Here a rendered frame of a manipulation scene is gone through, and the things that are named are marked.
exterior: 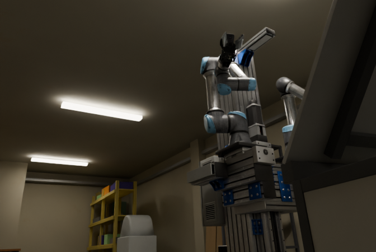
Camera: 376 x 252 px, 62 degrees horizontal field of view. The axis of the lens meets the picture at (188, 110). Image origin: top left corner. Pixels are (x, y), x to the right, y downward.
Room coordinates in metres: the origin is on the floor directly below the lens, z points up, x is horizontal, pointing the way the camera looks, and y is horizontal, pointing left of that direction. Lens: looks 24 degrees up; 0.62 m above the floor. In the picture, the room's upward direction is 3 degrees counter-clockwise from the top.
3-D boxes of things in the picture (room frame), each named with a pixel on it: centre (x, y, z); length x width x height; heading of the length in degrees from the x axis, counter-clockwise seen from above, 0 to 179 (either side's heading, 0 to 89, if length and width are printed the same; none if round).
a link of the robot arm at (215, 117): (1.81, -0.17, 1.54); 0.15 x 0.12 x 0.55; 97
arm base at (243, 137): (1.83, -0.31, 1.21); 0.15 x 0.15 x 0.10
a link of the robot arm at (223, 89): (1.55, -0.23, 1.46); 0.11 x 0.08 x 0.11; 97
